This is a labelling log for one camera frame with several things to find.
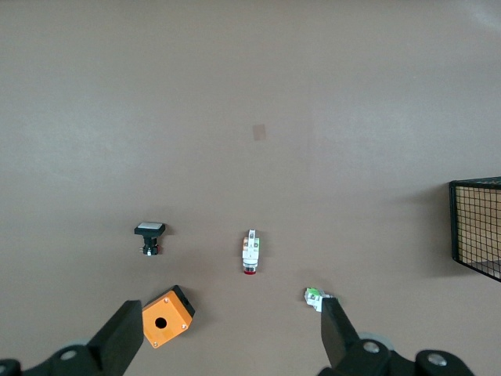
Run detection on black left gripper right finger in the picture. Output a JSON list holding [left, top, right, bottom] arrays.
[[319, 296, 475, 376]]

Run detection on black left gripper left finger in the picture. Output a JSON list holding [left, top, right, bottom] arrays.
[[0, 299, 145, 376]]

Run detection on red push button switch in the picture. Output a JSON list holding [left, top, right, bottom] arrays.
[[241, 229, 262, 277]]

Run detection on black square push button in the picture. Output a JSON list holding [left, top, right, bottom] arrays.
[[134, 221, 167, 258]]

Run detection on green push button switch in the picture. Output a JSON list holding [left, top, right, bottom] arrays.
[[304, 287, 337, 313]]

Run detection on orange button enclosure box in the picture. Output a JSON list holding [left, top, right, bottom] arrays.
[[141, 284, 196, 349]]

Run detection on black wire mesh basket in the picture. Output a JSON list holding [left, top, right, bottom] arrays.
[[449, 176, 501, 284]]

